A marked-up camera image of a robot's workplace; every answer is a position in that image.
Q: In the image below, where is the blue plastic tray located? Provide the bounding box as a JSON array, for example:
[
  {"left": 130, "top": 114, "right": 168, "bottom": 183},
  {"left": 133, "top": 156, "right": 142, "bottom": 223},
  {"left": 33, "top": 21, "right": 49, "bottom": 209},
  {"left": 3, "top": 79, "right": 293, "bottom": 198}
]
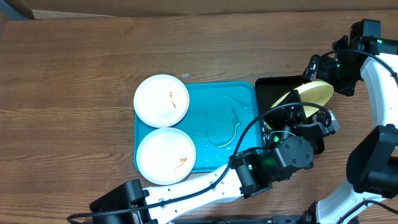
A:
[{"left": 133, "top": 81, "right": 264, "bottom": 174}]

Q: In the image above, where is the black water tray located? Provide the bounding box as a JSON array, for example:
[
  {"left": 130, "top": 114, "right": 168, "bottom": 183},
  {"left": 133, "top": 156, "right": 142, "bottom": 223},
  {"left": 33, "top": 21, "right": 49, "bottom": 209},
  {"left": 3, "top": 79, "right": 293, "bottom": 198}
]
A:
[{"left": 255, "top": 76, "right": 325, "bottom": 154}]

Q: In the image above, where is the yellow round plate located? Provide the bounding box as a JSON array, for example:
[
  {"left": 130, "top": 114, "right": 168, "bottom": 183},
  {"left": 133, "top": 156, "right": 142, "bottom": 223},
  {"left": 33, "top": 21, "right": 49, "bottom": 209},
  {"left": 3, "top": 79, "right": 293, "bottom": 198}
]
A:
[{"left": 271, "top": 81, "right": 334, "bottom": 118}]

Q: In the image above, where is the white plate with red stain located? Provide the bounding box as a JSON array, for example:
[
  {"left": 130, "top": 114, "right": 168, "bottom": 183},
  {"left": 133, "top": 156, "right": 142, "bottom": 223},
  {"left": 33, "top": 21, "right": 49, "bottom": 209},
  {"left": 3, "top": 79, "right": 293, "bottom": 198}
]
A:
[{"left": 133, "top": 74, "right": 190, "bottom": 128}]

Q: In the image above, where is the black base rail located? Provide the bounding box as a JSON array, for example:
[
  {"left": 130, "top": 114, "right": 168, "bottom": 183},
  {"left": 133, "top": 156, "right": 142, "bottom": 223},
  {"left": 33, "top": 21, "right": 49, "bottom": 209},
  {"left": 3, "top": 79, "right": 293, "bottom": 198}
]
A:
[{"left": 167, "top": 215, "right": 304, "bottom": 224}]

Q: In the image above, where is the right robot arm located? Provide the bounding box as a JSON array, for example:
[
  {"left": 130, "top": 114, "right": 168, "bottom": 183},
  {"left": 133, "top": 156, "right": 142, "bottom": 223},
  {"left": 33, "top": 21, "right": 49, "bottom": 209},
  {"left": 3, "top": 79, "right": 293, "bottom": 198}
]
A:
[{"left": 302, "top": 19, "right": 397, "bottom": 223}]

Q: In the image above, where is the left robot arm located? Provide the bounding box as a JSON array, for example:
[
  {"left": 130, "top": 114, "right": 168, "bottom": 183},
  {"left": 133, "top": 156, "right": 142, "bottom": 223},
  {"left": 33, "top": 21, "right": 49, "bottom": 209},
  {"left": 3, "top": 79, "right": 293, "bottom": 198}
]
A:
[{"left": 89, "top": 90, "right": 336, "bottom": 223}]

